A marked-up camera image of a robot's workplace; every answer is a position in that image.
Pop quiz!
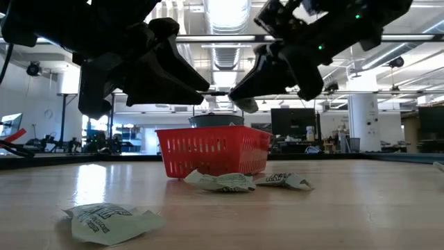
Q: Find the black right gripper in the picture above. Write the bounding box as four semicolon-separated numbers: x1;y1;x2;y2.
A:
228;33;383;103

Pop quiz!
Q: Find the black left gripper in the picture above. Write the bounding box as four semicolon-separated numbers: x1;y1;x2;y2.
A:
77;17;211;121

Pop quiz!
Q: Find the dark grey round bin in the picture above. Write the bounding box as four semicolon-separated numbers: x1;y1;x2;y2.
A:
189;113;246;128

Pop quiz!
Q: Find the large black monitor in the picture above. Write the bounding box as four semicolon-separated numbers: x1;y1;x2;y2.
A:
270;108;318;140

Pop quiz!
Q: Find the red slotted plastic basket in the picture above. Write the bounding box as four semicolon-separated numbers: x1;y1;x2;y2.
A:
155;125;272;180

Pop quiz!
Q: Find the white round column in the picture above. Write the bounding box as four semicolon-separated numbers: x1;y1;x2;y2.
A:
348;71;382;153

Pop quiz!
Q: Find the black table edge strip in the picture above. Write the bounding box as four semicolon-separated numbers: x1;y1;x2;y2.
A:
0;151;444;170

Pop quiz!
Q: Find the monitor with bright screen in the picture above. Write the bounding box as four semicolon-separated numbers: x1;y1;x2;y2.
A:
0;112;24;137

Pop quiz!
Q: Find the red flat bar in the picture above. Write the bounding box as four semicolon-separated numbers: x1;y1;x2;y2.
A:
0;128;26;144

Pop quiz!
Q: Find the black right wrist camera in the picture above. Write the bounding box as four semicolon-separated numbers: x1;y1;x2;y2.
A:
254;0;302;40

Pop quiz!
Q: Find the black metal frame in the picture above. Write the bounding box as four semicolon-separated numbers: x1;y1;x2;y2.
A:
191;91;245;118

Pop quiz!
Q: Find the black overhead frame beam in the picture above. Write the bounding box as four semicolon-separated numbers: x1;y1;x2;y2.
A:
0;33;444;44

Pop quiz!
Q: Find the silver ceiling air duct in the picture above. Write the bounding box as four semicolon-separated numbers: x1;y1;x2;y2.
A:
203;0;256;72

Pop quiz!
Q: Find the tall black frame stand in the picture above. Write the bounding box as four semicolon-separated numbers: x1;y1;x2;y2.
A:
57;92;115;153

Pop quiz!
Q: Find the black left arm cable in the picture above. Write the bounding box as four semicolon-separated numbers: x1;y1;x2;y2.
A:
0;43;14;86

